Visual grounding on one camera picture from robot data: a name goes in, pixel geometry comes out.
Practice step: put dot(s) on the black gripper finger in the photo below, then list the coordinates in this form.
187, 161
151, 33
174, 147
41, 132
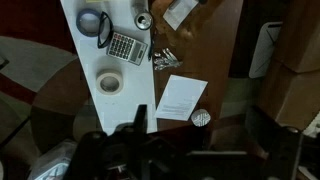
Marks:
140, 122

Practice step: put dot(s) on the white card in bowl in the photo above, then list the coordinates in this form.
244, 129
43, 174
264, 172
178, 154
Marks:
177, 11

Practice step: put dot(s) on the silver metal cup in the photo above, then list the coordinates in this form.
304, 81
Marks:
141, 16

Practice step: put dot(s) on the grey desk calculator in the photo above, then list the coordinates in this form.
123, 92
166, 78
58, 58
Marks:
126, 48

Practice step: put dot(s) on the black safety glasses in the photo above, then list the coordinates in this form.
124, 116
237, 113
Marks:
105, 31

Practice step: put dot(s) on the beige masking tape roll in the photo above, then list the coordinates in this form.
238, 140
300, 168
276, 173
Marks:
109, 82

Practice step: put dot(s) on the white poster board sheet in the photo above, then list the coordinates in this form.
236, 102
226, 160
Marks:
136, 81

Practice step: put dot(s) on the brown wooden coffee table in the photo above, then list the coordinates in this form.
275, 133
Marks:
208, 56

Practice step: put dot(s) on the black pen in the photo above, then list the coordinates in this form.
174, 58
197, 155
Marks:
150, 49

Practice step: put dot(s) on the printed white paper sheet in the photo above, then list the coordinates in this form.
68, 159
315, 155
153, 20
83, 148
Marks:
179, 98

